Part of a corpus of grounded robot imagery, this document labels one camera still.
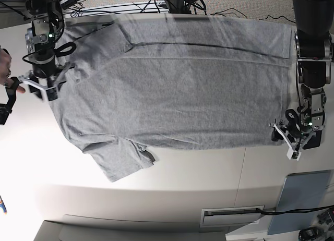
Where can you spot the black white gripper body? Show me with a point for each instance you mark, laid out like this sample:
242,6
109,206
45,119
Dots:
295,129
49,71

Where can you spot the grey T-shirt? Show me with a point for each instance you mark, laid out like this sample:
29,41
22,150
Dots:
185,84

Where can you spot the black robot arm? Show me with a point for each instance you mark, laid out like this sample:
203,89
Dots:
314,58
47,27

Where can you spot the person's hand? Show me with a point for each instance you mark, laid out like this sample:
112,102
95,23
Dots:
5,68

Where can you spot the black smartphone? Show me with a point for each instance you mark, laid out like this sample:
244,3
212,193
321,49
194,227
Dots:
314,142

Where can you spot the black handheld controller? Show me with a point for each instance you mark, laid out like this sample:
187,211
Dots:
6,109

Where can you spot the blue-grey tablet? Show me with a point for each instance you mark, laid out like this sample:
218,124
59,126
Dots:
300,191

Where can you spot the blue orange pen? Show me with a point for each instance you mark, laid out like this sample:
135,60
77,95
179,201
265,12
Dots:
2,206

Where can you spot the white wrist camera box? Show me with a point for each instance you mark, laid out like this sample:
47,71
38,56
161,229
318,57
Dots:
293,154
51,93

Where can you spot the white table cable box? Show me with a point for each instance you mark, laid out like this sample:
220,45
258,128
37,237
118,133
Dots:
224,217

